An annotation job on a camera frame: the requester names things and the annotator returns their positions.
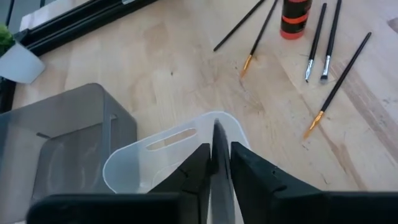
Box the black aluminium table frame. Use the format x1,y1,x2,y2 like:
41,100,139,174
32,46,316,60
0,0,159,113

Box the clear plastic bin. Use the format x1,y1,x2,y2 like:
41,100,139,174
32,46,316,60
102,111,251,195

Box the red paint bottle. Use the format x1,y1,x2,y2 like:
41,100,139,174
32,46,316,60
279,0,313,40

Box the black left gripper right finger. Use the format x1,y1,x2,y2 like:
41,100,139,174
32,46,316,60
217,119,287,224

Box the thin black paintbrush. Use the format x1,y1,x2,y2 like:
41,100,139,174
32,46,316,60
213,0,267,52

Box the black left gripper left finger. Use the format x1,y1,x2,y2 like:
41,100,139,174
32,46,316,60
149,119,224,224

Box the gold-ferrule black paintbrush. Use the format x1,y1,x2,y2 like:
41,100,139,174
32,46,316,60
239,0,279,78
302,31,373,140

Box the dark grey plastic bin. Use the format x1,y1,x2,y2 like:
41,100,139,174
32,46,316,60
0,82,138,224

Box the silver-ferrule black paintbrush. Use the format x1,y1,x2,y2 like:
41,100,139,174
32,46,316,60
304,2,328,83
320,0,343,83

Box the green plant in white pot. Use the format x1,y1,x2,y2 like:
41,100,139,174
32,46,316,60
0,23,46,84

